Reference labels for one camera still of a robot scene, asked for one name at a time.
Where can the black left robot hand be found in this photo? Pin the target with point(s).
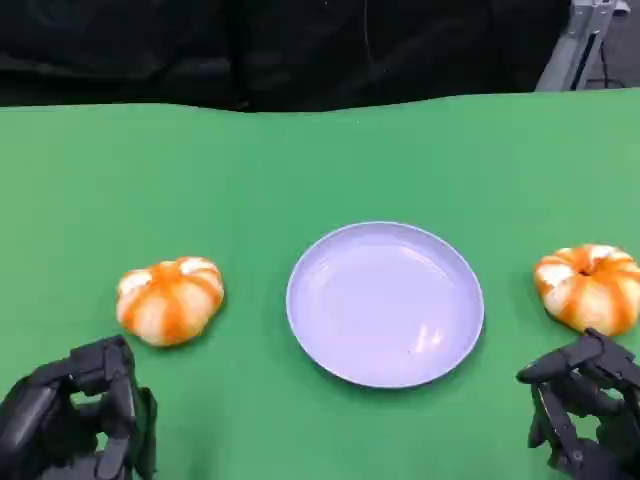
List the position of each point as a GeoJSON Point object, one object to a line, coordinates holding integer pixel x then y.
{"type": "Point", "coordinates": [45, 430]}

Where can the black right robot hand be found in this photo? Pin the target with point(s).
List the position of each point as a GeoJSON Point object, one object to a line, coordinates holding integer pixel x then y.
{"type": "Point", "coordinates": [605, 380]}

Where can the orange white toy bread roll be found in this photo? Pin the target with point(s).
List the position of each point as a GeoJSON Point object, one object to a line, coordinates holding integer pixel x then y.
{"type": "Point", "coordinates": [170, 302]}
{"type": "Point", "coordinates": [590, 290]}

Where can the lilac plate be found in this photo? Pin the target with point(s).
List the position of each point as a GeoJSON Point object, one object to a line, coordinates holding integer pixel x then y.
{"type": "Point", "coordinates": [385, 305]}

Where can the green table cloth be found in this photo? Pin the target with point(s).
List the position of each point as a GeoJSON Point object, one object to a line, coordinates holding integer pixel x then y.
{"type": "Point", "coordinates": [320, 170]}

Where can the black backdrop cloth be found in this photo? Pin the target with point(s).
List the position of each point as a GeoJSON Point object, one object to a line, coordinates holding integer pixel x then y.
{"type": "Point", "coordinates": [250, 50]}

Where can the grey metal frame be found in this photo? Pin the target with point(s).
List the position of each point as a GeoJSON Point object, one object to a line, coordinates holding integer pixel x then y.
{"type": "Point", "coordinates": [565, 55]}

